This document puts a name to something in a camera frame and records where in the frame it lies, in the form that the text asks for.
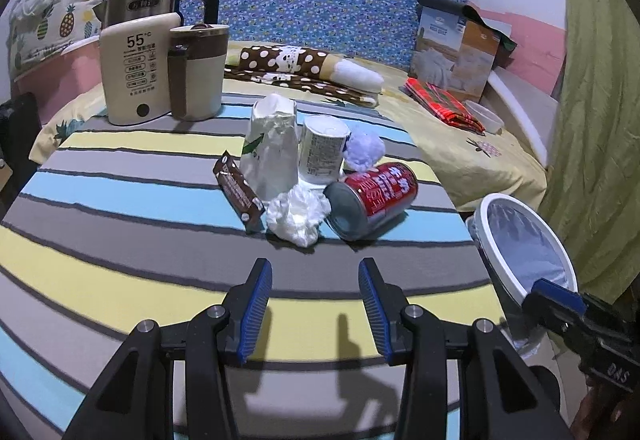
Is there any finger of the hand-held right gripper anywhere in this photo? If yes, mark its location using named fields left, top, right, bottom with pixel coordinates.
left=521, top=291, right=568, bottom=338
left=530, top=277, right=588, bottom=315

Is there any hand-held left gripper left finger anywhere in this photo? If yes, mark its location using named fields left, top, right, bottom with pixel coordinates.
left=65, top=257, right=273, bottom=440

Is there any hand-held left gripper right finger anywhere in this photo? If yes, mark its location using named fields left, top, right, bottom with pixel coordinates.
left=357, top=257, right=571, bottom=440

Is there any translucent bin liner bag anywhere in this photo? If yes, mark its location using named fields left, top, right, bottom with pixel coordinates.
left=467, top=200, right=571, bottom=356

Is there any white rimmed trash bin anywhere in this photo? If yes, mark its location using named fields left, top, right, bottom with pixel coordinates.
left=465, top=193, right=578, bottom=356

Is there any white tissue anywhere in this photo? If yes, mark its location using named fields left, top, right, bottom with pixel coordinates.
left=265, top=185, right=332, bottom=248

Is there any red drink can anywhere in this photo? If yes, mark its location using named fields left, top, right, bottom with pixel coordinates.
left=324, top=162, right=419, bottom=241

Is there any brown snack wrapper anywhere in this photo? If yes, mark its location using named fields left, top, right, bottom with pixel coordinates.
left=212, top=151, right=266, bottom=235

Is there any lavender tissue ball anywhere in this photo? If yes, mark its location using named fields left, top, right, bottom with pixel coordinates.
left=345, top=130, right=387, bottom=172

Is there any white paper cup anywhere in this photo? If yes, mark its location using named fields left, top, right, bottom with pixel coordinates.
left=241, top=94, right=300, bottom=201

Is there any white yogurt cup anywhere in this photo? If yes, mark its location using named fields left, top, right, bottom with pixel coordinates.
left=298, top=116, right=352, bottom=185

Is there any person's right hand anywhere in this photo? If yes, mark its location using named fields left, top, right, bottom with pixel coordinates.
left=572, top=382, right=640, bottom=440

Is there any striped table cloth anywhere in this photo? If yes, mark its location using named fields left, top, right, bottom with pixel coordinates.
left=0, top=92, right=506, bottom=440

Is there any yellow pineapple bedsheet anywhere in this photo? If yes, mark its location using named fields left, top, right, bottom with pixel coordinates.
left=29, top=40, right=548, bottom=213

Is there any white padded bed edge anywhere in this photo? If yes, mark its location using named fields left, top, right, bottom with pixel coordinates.
left=487, top=70, right=561, bottom=171

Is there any white plastic bowl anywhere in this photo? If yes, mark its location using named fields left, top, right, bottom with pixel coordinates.
left=464, top=100, right=506, bottom=135

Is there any green curtain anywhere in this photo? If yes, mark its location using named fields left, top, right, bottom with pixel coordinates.
left=540, top=0, right=640, bottom=291

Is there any red plaid cloth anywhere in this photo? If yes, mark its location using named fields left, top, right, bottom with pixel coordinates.
left=404, top=77, right=488, bottom=135

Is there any brown polka dot folded blanket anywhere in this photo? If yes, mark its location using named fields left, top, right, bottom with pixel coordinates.
left=223, top=62, right=381, bottom=108

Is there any brown and cream jug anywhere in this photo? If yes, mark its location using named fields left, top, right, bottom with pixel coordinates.
left=167, top=24, right=231, bottom=122

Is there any cream water warmer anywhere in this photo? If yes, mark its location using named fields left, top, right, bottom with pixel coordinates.
left=98, top=12, right=185, bottom=127

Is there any boxed quilt package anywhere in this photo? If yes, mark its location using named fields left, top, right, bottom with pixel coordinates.
left=409, top=4, right=501, bottom=103

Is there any pink padded bed edge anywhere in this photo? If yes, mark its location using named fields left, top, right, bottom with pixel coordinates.
left=9, top=37, right=108, bottom=125

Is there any black backpack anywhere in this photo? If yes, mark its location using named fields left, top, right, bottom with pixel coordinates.
left=0, top=92, right=41, bottom=171

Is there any stainless steel electric kettle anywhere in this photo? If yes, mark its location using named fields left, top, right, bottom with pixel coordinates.
left=102, top=0, right=220, bottom=33

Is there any pineapple print bedding pile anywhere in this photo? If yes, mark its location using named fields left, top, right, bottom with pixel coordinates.
left=7, top=0, right=126, bottom=80

